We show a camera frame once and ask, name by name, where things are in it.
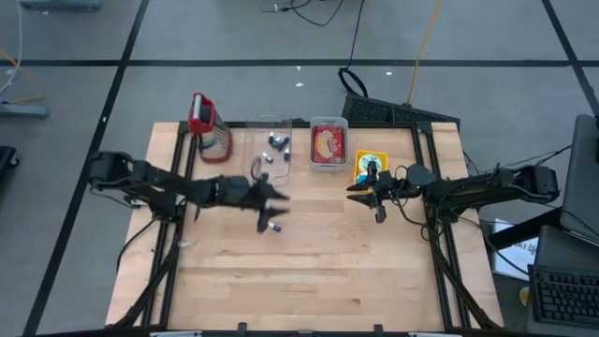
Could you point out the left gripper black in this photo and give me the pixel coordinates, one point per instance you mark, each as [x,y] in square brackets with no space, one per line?
[236,191]

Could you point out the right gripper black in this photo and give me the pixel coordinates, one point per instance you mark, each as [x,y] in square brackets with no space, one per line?
[390,187]

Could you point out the small blue bottle white cap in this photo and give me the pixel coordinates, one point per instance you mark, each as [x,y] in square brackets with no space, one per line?
[287,154]

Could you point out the red popcorn bag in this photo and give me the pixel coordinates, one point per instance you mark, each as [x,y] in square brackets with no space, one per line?
[327,145]

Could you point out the small green bottle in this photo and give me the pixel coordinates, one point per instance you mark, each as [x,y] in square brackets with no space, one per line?
[271,138]

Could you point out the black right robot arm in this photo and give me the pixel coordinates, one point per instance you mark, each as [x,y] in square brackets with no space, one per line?
[477,192]

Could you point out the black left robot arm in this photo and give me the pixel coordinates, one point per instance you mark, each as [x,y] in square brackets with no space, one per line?
[159,180]

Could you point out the yellow plastic basket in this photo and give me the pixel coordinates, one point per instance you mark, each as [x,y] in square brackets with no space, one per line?
[385,164]

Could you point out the grey plastic bin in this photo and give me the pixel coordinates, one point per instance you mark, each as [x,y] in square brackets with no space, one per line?
[329,167]

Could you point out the clear plastic container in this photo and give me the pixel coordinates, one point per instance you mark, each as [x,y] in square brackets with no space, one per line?
[255,136]

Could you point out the black mesh computer case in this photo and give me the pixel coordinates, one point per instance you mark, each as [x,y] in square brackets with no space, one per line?
[374,110]

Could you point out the black table clip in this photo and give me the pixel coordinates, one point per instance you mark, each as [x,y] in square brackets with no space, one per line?
[242,327]
[378,329]

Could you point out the white paper sheet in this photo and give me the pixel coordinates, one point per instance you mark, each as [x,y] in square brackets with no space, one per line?
[515,257]

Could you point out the black desk bar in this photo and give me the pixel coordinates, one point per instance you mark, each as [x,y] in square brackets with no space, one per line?
[524,229]

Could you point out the yellow sticker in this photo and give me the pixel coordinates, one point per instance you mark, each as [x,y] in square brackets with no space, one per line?
[524,296]

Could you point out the grey monitor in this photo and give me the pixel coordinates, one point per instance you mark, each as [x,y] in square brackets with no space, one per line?
[582,178]

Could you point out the black keyboard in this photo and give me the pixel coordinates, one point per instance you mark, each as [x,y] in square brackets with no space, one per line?
[566,295]

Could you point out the grey floor bar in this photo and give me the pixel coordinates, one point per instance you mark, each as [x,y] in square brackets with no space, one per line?
[23,111]
[61,4]

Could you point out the black floor object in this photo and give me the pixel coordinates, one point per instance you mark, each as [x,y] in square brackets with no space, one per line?
[7,156]

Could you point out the black metal rig frame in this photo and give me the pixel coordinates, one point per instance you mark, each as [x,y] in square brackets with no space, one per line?
[300,125]

